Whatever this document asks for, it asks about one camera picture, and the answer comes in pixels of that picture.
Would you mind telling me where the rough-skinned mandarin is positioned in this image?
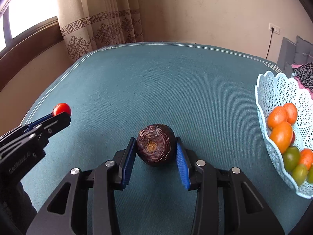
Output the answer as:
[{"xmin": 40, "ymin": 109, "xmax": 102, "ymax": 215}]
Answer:
[
  {"xmin": 298, "ymin": 148, "xmax": 313, "ymax": 170},
  {"xmin": 283, "ymin": 102, "xmax": 298, "ymax": 125}
]

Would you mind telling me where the grey padded headboard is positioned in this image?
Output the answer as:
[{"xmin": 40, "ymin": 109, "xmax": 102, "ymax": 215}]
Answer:
[{"xmin": 277, "ymin": 35, "xmax": 313, "ymax": 71}]

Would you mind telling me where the oval smooth orange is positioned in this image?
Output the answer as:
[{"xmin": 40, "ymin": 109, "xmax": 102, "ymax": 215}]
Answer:
[{"xmin": 266, "ymin": 106, "xmax": 288, "ymax": 130}]

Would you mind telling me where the large green tomato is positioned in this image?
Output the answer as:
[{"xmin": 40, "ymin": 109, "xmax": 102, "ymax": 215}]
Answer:
[{"xmin": 282, "ymin": 146, "xmax": 301, "ymax": 173}]

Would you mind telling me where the teal mat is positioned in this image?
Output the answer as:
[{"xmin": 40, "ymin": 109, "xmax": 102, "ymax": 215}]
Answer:
[{"xmin": 20, "ymin": 42, "xmax": 313, "ymax": 235}]

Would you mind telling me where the white wall socket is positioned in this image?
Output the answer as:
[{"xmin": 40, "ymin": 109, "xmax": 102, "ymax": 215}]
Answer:
[{"xmin": 268, "ymin": 23, "xmax": 281, "ymax": 35}]

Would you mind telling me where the light blue plastic basket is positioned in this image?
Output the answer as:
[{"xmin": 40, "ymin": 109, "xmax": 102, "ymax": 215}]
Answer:
[{"xmin": 255, "ymin": 70, "xmax": 313, "ymax": 199}]

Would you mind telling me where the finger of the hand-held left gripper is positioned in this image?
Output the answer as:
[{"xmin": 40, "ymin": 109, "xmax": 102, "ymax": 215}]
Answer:
[
  {"xmin": 29, "ymin": 112, "xmax": 72, "ymax": 153},
  {"xmin": 0, "ymin": 114, "xmax": 54, "ymax": 145}
]

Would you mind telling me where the window with brown frame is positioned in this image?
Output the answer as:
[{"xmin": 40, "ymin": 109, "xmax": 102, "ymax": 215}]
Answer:
[{"xmin": 0, "ymin": 0, "xmax": 65, "ymax": 92}]

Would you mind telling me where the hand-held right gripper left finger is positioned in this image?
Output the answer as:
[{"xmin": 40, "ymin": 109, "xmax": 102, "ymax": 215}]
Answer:
[{"xmin": 26, "ymin": 137, "xmax": 137, "ymax": 235}]

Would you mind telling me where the small red tomato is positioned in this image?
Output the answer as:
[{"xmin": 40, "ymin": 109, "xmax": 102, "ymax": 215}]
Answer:
[{"xmin": 52, "ymin": 103, "xmax": 72, "ymax": 117}]

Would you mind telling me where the dark brown wrinkled fruit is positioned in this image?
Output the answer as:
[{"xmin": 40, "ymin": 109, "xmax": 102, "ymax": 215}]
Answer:
[{"xmin": 136, "ymin": 124, "xmax": 177, "ymax": 167}]

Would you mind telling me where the beige patterned curtain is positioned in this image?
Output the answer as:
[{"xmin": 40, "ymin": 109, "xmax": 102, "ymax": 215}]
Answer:
[{"xmin": 56, "ymin": 0, "xmax": 144, "ymax": 60}]

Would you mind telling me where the black power cable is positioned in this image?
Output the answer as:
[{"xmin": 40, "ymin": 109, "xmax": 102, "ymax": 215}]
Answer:
[{"xmin": 265, "ymin": 31, "xmax": 274, "ymax": 60}]

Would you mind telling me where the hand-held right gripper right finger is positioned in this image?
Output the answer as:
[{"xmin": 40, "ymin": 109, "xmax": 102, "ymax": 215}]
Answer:
[{"xmin": 175, "ymin": 136, "xmax": 285, "ymax": 235}]

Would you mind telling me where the large round smooth orange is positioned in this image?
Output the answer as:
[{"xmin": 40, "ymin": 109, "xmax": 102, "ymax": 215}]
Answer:
[{"xmin": 269, "ymin": 121, "xmax": 293, "ymax": 154}]

